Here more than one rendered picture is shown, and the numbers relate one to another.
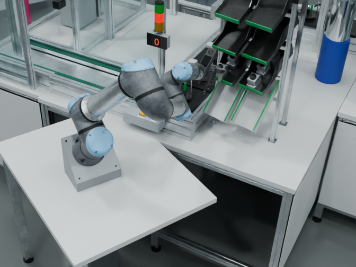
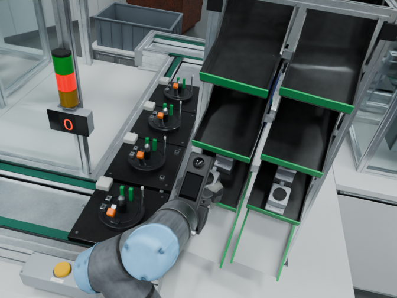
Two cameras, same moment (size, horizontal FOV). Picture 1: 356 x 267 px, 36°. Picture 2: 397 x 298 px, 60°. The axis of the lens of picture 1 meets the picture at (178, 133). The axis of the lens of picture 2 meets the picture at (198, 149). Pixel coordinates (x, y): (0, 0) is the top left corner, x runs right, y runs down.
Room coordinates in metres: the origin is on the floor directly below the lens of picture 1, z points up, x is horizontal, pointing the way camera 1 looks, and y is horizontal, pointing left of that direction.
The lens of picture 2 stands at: (1.71, 0.05, 1.82)
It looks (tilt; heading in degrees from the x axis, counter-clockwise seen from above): 39 degrees down; 339
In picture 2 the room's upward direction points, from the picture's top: 8 degrees clockwise
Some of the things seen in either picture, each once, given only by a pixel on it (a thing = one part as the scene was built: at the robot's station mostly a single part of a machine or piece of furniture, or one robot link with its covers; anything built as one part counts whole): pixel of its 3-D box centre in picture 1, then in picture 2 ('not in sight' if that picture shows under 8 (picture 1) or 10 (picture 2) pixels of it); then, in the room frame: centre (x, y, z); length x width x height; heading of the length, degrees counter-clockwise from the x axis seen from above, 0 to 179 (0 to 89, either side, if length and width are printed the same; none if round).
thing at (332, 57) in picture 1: (332, 58); not in sight; (2.86, -0.89, 0.99); 0.16 x 0.16 x 0.27
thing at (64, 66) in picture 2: (159, 7); (62, 62); (2.60, 0.12, 1.38); 0.05 x 0.05 x 0.05
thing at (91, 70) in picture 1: (133, 88); (39, 200); (2.57, 0.26, 0.91); 0.84 x 0.28 x 0.10; 63
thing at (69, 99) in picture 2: (159, 25); (68, 95); (2.60, 0.12, 1.28); 0.05 x 0.05 x 0.05
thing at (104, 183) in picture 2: not in sight; (104, 185); (2.55, 0.05, 0.97); 0.05 x 0.05 x 0.04; 63
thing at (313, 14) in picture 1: (308, 10); not in sight; (3.48, -0.85, 1.01); 0.24 x 0.24 x 0.13; 63
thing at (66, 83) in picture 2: (159, 16); (65, 79); (2.60, 0.12, 1.33); 0.05 x 0.05 x 0.05
